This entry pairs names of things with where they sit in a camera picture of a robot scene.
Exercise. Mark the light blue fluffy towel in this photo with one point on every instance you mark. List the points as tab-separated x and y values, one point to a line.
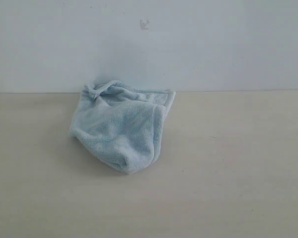
120	125

